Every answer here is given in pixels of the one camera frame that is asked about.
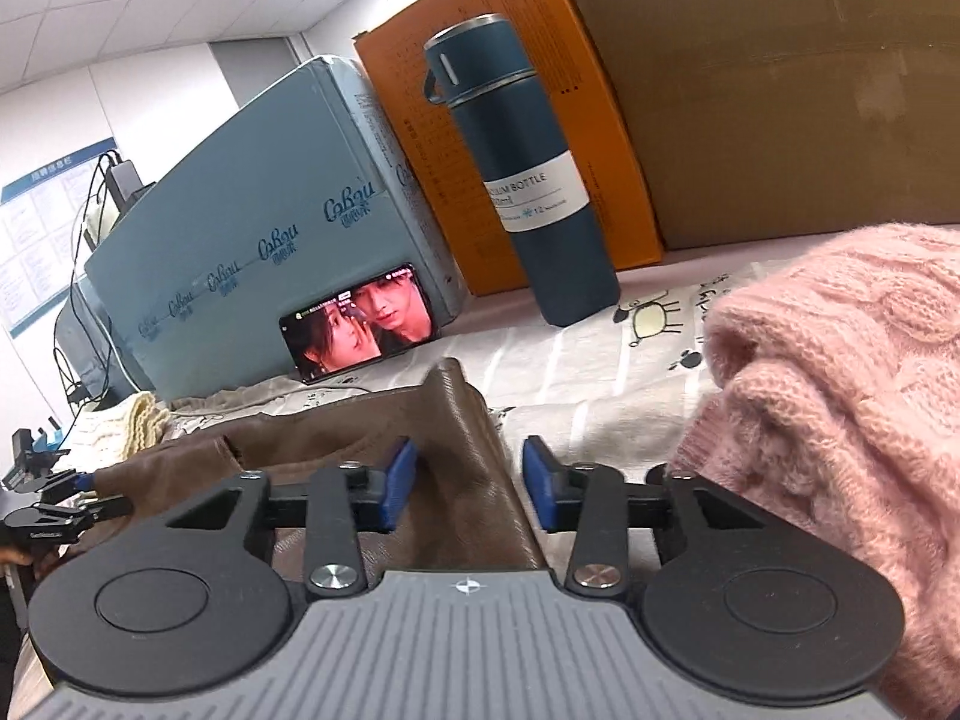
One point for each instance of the cream knitted cloth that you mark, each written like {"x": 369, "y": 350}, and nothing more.
{"x": 127, "y": 424}

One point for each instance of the orange cardboard box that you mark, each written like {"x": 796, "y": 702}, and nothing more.
{"x": 480, "y": 37}

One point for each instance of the brown leather pants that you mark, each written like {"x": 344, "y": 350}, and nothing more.
{"x": 457, "y": 465}

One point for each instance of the wall notice board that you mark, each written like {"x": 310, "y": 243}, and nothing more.
{"x": 37, "y": 240}

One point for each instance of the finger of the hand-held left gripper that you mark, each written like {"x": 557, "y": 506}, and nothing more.
{"x": 45, "y": 481}
{"x": 71, "y": 514}

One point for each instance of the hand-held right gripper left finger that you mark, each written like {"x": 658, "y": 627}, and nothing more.
{"x": 400, "y": 481}

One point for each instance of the light blue carton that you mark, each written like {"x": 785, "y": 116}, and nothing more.
{"x": 270, "y": 195}

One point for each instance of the black smartphone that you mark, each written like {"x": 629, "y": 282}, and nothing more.
{"x": 360, "y": 319}

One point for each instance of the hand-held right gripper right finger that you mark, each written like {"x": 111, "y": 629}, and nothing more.
{"x": 538, "y": 486}

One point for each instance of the dark blue vacuum bottle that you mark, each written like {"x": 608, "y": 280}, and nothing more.
{"x": 525, "y": 165}

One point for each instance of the brown cardboard box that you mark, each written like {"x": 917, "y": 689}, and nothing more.
{"x": 772, "y": 90}

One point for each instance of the pink knitted sweater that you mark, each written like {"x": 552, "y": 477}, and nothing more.
{"x": 832, "y": 397}

